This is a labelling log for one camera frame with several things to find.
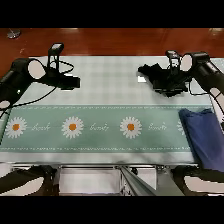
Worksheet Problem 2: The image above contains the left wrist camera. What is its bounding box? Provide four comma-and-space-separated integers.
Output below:
47, 42, 65, 76

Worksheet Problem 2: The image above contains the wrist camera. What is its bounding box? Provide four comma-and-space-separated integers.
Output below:
47, 42, 65, 76
165, 49, 182, 74

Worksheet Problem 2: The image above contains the silver frame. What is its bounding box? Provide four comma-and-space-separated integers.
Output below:
0, 161, 224, 197

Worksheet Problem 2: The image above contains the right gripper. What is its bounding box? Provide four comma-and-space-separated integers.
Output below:
152, 71, 190, 98

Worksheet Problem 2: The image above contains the black cable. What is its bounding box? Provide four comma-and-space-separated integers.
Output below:
187, 78, 210, 98
0, 59, 75, 116

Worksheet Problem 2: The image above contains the blue garment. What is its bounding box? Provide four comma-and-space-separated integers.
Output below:
178, 107, 224, 173

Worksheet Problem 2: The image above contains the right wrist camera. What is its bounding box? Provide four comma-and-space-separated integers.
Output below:
165, 49, 182, 74

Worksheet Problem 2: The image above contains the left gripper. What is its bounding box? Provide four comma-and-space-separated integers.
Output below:
59, 74, 82, 91

